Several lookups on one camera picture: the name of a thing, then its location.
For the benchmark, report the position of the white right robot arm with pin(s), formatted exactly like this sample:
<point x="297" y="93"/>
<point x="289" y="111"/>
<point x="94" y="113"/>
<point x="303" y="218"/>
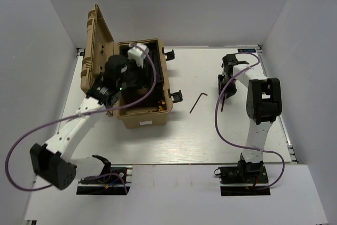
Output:
<point x="263" y="102"/>

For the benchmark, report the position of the black inner toolbox tray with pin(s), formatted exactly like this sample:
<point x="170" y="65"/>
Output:
<point x="155" y="56"/>

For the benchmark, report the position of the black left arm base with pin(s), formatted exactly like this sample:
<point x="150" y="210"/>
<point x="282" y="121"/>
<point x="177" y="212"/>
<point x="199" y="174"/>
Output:
<point x="112" y="180"/>

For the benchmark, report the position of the tan plastic toolbox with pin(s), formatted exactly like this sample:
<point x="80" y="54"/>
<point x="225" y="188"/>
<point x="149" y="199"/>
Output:
<point x="133" y="106"/>

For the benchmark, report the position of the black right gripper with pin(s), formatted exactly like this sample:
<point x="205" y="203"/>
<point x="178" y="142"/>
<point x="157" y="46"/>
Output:
<point x="230" y="90"/>

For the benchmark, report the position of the thin brown hex key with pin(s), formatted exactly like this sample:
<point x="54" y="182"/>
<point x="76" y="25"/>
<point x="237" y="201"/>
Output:
<point x="197" y="100"/>

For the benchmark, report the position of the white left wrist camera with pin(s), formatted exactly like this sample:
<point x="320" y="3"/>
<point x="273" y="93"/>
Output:
<point x="138" y="52"/>

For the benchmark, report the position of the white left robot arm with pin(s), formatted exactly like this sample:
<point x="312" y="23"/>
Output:
<point x="53" y="161"/>

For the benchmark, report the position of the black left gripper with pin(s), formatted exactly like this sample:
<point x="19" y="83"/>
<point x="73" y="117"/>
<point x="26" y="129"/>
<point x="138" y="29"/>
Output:
<point x="144" y="80"/>

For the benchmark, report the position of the yellow needle-nose pliers front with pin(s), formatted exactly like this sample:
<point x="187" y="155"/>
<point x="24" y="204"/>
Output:
<point x="160" y="106"/>

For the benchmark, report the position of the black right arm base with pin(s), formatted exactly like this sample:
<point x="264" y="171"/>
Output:
<point x="244" y="179"/>

